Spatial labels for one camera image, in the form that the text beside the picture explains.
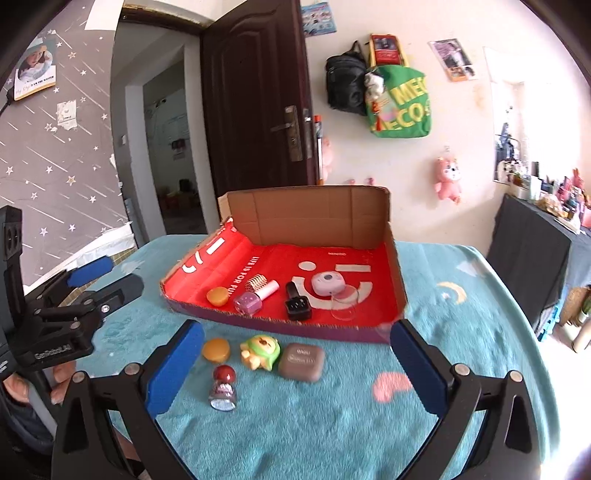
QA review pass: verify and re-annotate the purple nail polish bottle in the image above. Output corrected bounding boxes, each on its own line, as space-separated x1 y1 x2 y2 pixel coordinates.
233 280 281 315

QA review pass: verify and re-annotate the red bag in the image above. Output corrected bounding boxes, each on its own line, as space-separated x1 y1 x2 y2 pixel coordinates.
369 33 409 68

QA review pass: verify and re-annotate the red white stick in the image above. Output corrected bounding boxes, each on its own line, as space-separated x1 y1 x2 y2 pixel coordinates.
313 115 322 182

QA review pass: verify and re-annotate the black capped polish bottle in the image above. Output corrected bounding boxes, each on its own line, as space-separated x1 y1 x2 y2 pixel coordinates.
285 281 312 320

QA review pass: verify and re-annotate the black backpack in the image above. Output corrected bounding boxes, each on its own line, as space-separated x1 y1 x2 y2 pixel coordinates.
325 41 370 116

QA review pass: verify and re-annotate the portrait wall poster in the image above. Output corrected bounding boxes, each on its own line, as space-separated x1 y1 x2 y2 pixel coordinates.
13 36 58 101

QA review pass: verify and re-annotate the green tote bag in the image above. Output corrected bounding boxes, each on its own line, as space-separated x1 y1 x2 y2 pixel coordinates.
367 65 433 138

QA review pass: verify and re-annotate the green yellow toy figure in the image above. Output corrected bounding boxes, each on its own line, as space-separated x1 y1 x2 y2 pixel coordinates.
240 335 282 371

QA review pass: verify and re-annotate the metal door handle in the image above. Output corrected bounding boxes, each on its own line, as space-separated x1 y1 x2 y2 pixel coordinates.
270 105 305 162

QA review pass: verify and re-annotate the plush panda keychain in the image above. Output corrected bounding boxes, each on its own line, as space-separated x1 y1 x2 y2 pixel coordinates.
364 69 386 100

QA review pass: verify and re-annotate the grey brown compact case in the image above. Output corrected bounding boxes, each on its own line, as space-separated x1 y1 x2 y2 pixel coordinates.
278 342 325 383

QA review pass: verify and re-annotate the wall photo poster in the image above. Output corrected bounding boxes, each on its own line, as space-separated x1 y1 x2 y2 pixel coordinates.
428 38 478 82

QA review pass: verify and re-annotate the row of cosmetic bottles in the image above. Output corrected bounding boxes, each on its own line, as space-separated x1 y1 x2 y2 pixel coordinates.
496 161 591 232

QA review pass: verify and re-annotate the pink round device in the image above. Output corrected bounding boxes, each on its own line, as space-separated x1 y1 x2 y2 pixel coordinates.
310 272 345 297

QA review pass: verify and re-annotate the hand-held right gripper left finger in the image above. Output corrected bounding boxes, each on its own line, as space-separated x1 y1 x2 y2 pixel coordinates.
51 319 206 480

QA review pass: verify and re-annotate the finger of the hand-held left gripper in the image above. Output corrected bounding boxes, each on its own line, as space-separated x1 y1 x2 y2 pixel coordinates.
25 257 113 305
28 274 145 330

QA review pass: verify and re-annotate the blue wall sticker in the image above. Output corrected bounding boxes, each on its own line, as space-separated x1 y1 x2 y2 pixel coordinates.
301 1 337 37

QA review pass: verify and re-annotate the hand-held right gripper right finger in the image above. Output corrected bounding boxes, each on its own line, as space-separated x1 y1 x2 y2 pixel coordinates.
383 318 542 480

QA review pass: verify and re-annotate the pink plush toy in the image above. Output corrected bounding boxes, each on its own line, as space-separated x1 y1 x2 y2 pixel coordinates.
433 147 464 204
320 136 334 182

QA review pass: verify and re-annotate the glitter bottle with red cap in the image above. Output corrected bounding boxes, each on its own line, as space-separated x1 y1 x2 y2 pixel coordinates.
209 364 238 411

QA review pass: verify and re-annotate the side table with dark cloth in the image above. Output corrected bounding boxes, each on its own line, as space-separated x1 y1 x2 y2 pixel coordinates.
487 194 591 342

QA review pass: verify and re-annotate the person's left hand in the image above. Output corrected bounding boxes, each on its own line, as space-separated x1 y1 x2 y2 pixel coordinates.
9 361 77 407

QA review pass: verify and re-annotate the dark brown door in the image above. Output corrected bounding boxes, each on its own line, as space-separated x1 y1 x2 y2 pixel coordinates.
199 0 319 199

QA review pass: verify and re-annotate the cardboard box with red lining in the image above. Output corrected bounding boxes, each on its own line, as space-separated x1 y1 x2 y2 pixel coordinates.
159 185 409 344

